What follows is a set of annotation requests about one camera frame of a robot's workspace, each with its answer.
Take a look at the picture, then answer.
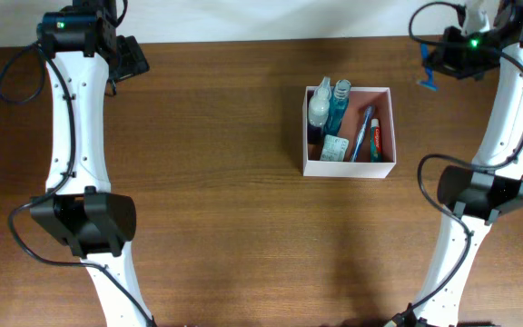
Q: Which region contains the green toothpaste tube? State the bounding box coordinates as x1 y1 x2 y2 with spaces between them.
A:
370 118 382 163

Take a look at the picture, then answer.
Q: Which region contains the blue disposable razor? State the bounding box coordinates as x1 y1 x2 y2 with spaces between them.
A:
417 44 438 92

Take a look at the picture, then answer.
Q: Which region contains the blue white toothbrush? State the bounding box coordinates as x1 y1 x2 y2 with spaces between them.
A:
350 104 376 163

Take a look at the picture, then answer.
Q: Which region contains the pink open cardboard box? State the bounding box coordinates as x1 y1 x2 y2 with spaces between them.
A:
301 86 397 179

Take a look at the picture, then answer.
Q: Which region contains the blue mouthwash bottle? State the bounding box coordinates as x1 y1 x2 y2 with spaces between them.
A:
324 80 351 136

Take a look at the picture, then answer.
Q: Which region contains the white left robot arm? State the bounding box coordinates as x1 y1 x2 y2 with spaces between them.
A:
30 1 155 326

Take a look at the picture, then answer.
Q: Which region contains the green soap bar box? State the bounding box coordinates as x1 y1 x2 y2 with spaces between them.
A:
320 134 349 162

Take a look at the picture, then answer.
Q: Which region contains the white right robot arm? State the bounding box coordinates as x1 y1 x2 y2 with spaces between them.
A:
388 1 523 326

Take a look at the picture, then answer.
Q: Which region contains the purple foam soap dispenser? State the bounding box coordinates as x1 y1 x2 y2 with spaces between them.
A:
307 76 331 144

